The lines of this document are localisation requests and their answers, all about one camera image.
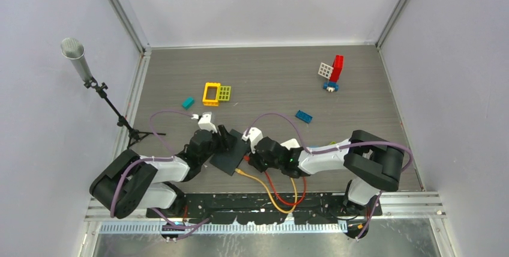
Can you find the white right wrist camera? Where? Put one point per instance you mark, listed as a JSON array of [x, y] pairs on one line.
[[252, 136]]

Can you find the blue flat toy brick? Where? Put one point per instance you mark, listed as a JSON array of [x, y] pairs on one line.
[[304, 117]]

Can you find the black microphone stand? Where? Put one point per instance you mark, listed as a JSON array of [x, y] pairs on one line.
[[134, 136]]

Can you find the black network switch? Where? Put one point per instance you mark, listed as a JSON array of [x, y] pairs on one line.
[[228, 161]]

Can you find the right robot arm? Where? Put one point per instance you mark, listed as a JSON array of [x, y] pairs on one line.
[[376, 163]]

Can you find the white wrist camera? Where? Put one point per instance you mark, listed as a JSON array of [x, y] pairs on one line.
[[205, 121], [252, 136]]

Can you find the white perforated cable tray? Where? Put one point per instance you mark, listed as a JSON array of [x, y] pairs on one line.
[[287, 227]]

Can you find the lime green lattice piece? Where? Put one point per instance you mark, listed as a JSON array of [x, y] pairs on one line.
[[224, 93]]

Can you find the silver microphone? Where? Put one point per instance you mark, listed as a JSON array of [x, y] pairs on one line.
[[74, 50]]

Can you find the yellow toy window frame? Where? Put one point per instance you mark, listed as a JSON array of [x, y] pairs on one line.
[[211, 94]]

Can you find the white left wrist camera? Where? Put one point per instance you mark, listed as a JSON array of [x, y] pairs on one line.
[[205, 121]]

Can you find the blue toy brick base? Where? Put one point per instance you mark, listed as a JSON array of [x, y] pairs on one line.
[[331, 86]]

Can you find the white toy lattice piece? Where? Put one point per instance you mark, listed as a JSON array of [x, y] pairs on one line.
[[325, 70]]

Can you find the red toy brick tower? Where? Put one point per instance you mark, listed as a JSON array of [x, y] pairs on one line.
[[337, 68]]

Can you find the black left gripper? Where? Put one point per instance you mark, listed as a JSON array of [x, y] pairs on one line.
[[227, 140]]

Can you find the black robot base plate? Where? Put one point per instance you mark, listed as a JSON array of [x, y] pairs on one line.
[[224, 209]]

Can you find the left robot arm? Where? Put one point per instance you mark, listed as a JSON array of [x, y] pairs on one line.
[[133, 182]]

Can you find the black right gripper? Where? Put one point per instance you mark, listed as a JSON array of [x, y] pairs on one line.
[[254, 158]]

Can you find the teal toy block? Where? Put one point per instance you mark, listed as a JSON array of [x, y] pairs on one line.
[[188, 103]]

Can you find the white square switch box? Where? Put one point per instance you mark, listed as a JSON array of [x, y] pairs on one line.
[[291, 144]]

